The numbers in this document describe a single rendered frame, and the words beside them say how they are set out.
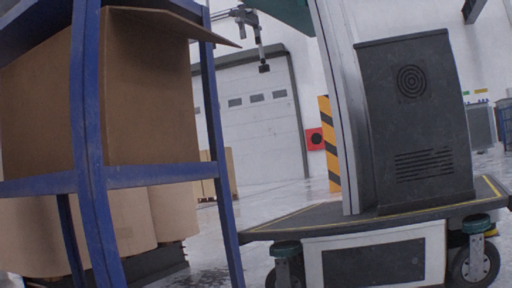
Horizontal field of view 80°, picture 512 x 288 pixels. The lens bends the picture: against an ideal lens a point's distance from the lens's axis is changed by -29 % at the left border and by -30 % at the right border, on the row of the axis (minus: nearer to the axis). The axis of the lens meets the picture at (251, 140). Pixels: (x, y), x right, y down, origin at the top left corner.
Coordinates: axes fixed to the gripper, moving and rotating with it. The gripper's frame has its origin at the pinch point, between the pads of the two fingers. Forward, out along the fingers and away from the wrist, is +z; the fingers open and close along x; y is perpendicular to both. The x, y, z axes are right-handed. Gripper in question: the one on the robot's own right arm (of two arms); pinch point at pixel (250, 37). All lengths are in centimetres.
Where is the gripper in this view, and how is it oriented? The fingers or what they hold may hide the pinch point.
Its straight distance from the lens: 187.3
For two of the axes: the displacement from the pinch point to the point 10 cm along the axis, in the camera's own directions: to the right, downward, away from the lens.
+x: 5.0, -0.1, 8.6
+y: 8.5, -1.5, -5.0
